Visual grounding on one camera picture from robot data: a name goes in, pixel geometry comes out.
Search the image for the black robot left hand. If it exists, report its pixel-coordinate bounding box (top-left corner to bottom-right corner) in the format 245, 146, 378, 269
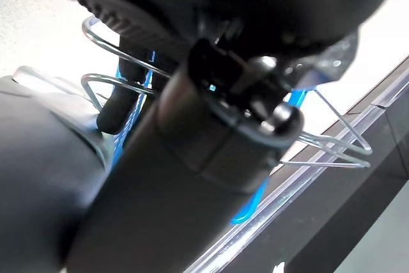
0, 0, 397, 273

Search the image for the black store shelf clear rail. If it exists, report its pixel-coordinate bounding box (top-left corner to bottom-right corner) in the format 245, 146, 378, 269
191, 58, 409, 273

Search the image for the blue plastic shopping basket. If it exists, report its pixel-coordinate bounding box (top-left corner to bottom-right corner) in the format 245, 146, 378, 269
108, 51, 323, 226

